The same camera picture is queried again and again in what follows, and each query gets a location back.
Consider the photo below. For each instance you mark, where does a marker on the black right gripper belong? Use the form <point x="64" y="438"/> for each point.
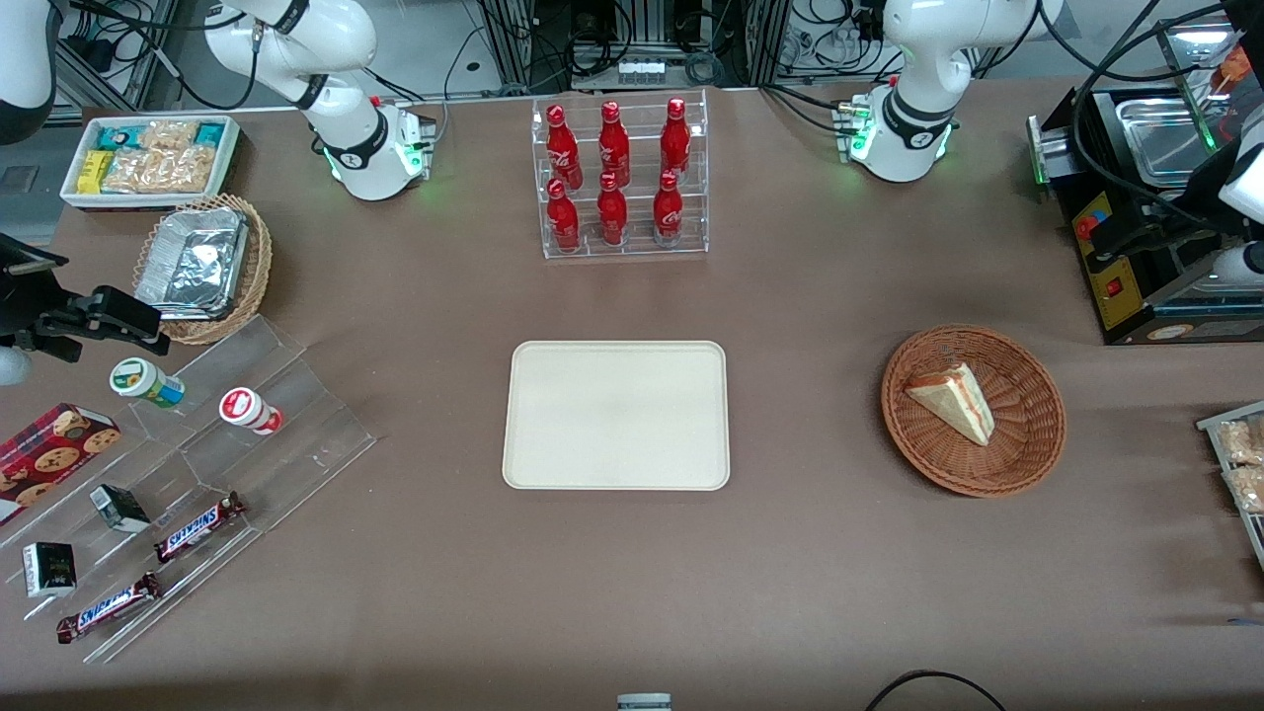
<point x="22" y="302"/>

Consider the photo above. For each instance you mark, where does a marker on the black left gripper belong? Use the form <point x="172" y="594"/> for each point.
<point x="1157" y="235"/>

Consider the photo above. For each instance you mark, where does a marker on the triangular white bread sandwich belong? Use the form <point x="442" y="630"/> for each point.
<point x="953" y="400"/>

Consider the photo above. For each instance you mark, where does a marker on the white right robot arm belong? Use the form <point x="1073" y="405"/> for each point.
<point x="346" y="148"/>

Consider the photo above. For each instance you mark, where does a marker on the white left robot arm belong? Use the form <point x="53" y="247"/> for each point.
<point x="904" y="109"/>

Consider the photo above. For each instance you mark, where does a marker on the aluminium foil tray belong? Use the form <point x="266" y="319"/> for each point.
<point x="193" y="262"/>

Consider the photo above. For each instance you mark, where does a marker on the small tan wicker basket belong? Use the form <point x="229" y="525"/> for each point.
<point x="259" y="267"/>

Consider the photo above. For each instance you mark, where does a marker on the grey tray with crackers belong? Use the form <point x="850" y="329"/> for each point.
<point x="1220" y="420"/>

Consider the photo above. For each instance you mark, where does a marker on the large brown wicker basket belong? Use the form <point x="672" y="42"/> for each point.
<point x="1022" y="434"/>

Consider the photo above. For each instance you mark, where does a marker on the cream plastic tray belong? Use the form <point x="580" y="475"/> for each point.
<point x="617" y="415"/>

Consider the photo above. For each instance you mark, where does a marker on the black food warmer appliance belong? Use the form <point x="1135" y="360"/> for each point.
<point x="1116" y="296"/>

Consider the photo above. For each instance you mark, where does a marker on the green label yogurt cup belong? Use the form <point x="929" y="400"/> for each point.
<point x="146" y="382"/>

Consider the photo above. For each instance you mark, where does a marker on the steel warmer pan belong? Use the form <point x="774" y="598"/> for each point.
<point x="1160" y="138"/>

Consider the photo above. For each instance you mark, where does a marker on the white plastic snack bin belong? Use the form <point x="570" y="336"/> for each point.
<point x="71" y="188"/>

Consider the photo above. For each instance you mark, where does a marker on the yellow snack packet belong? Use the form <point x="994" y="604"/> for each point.
<point x="95" y="171"/>

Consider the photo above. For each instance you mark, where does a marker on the large clear cracker bag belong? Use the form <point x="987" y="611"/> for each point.
<point x="163" y="171"/>

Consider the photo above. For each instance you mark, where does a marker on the red label yogurt cup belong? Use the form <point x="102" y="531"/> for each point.
<point x="249" y="410"/>

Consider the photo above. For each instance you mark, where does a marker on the red tartan cookie box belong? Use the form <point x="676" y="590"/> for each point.
<point x="49" y="459"/>

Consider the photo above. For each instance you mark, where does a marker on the teal snack packet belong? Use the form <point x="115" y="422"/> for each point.
<point x="211" y="134"/>
<point x="118" y="136"/>

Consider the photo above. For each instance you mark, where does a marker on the small clear cracker bag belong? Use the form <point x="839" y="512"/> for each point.
<point x="168" y="134"/>

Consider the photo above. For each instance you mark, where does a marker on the small black carton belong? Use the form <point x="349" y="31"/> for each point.
<point x="49" y="570"/>
<point x="120" y="509"/>

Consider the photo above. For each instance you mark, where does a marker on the clear acrylic tiered stand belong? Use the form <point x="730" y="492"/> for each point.
<point x="296" y="425"/>

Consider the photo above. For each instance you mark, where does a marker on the orange skewered food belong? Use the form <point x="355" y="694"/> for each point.
<point x="1234" y="64"/>

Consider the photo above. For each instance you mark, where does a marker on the brown Snickers bar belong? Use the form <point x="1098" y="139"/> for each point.
<point x="109" y="607"/>
<point x="197" y="528"/>

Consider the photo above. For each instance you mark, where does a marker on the clear cracker packet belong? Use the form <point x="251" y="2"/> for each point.
<point x="1244" y="441"/>
<point x="1249" y="489"/>

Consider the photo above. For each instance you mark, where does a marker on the red cola bottle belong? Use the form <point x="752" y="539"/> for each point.
<point x="669" y="209"/>
<point x="613" y="143"/>
<point x="675" y="138"/>
<point x="563" y="219"/>
<point x="612" y="212"/>
<point x="563" y="148"/>

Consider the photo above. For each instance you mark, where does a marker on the clear acrylic bottle rack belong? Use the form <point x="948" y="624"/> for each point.
<point x="637" y="242"/>

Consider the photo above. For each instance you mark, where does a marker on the white power strip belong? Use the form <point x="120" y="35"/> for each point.
<point x="642" y="69"/>

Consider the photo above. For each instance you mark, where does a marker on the grey metal clamp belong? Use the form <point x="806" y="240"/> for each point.
<point x="644" y="702"/>

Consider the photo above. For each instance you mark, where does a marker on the aluminium frame rack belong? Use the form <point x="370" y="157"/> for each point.
<point x="632" y="30"/>

